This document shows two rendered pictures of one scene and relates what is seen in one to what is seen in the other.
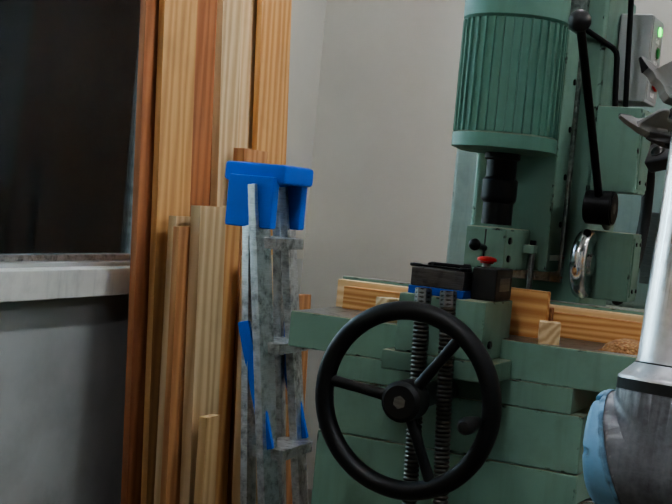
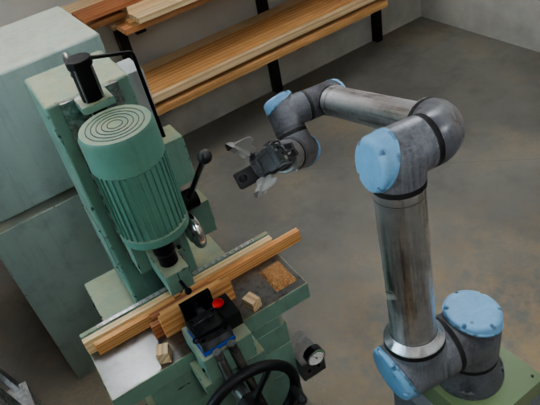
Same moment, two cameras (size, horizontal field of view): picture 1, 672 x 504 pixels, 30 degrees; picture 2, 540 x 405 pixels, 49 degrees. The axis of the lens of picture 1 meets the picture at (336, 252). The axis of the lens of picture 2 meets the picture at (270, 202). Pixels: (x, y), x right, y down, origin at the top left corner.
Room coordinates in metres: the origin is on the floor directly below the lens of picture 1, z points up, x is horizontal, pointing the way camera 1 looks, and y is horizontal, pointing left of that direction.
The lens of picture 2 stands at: (1.13, 0.43, 2.13)
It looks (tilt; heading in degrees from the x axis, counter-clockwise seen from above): 39 degrees down; 311
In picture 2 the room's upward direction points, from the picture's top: 13 degrees counter-clockwise
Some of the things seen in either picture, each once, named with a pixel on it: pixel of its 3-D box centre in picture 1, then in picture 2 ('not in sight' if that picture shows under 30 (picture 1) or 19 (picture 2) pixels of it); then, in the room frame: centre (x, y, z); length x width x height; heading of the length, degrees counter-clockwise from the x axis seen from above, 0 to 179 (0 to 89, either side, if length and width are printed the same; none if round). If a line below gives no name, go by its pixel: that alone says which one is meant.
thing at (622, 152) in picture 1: (622, 151); (171, 157); (2.25, -0.49, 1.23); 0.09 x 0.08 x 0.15; 155
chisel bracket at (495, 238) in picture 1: (498, 252); (171, 268); (2.14, -0.28, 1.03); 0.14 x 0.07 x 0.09; 155
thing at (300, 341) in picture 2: not in sight; (304, 354); (1.88, -0.44, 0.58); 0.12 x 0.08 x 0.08; 155
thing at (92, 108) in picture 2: not in sight; (90, 91); (2.25, -0.32, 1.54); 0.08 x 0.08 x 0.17; 65
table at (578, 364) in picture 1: (469, 349); (208, 331); (2.02, -0.23, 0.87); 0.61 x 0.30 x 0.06; 65
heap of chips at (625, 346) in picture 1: (627, 345); (277, 274); (1.93, -0.46, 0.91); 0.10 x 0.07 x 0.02; 155
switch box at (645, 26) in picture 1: (638, 61); (135, 92); (2.35, -0.53, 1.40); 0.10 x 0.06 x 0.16; 155
